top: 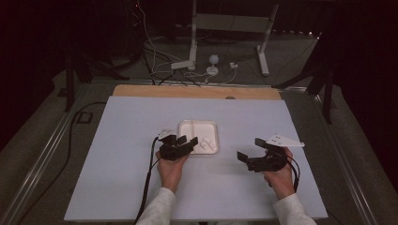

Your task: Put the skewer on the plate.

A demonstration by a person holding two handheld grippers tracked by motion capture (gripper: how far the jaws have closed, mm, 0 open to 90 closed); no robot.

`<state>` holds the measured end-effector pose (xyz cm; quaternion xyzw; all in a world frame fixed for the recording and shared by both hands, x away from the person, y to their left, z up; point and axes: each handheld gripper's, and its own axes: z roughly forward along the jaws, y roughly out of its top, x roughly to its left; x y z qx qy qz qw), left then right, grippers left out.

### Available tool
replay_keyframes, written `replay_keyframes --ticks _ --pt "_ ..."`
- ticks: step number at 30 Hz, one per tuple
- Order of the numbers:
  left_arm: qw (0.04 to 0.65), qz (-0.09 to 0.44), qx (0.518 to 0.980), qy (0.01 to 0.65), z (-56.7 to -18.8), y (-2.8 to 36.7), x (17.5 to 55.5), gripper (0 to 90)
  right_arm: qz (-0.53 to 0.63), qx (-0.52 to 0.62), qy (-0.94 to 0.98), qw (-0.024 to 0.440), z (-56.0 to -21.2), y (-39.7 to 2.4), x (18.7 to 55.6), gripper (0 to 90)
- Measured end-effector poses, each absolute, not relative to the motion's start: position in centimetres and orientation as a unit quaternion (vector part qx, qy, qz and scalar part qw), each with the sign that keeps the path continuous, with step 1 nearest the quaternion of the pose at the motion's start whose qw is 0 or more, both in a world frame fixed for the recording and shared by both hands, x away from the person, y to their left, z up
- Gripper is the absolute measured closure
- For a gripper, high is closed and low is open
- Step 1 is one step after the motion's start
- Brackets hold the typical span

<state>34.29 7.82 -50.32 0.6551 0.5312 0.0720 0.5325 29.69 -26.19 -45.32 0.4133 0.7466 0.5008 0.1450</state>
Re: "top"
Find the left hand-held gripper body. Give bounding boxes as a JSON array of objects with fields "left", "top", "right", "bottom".
[{"left": 158, "top": 127, "right": 193, "bottom": 162}]

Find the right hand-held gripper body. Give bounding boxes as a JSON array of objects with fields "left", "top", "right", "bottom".
[{"left": 246, "top": 134, "right": 306, "bottom": 173}]

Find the white rectangular tray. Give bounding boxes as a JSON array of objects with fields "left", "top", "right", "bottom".
[{"left": 177, "top": 119, "right": 220, "bottom": 156}]

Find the person's left hand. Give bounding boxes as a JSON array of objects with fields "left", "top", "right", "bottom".
[{"left": 155, "top": 151, "right": 191, "bottom": 193}]

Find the person's right hand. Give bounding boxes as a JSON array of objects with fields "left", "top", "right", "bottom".
[{"left": 262, "top": 147, "right": 296, "bottom": 202}]

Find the white table sheet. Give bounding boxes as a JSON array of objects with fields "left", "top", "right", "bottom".
[{"left": 64, "top": 96, "right": 329, "bottom": 221}]

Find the white power strip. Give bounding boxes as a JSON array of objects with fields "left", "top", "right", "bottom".
[{"left": 170, "top": 60, "right": 195, "bottom": 70}]

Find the white round device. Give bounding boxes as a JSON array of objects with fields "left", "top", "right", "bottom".
[{"left": 206, "top": 53, "right": 221, "bottom": 77}]

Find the black tripod stand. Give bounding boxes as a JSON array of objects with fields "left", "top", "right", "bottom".
[
  {"left": 271, "top": 31, "right": 335, "bottom": 125},
  {"left": 63, "top": 43, "right": 130, "bottom": 113}
]

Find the black square floor plate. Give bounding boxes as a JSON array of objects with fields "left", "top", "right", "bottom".
[{"left": 76, "top": 111, "right": 94, "bottom": 124}]

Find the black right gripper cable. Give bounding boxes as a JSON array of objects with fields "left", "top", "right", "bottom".
[{"left": 284, "top": 154, "right": 301, "bottom": 193}]

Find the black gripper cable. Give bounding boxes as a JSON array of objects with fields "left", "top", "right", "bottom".
[
  {"left": 284, "top": 154, "right": 301, "bottom": 193},
  {"left": 134, "top": 136, "right": 161, "bottom": 225}
]

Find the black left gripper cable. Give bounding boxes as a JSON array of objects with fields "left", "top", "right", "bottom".
[{"left": 134, "top": 136, "right": 161, "bottom": 225}]

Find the metal floor rail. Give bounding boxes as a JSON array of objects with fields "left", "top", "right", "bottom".
[
  {"left": 0, "top": 82, "right": 90, "bottom": 225},
  {"left": 313, "top": 93, "right": 379, "bottom": 225}
]

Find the black floor cable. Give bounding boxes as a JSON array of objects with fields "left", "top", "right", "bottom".
[{"left": 15, "top": 100, "right": 108, "bottom": 225}]

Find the white cable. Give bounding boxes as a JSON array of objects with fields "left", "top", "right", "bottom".
[{"left": 136, "top": 0, "right": 182, "bottom": 76}]

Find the white metal desk frame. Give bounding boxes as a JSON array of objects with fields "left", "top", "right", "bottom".
[{"left": 188, "top": 0, "right": 280, "bottom": 78}]

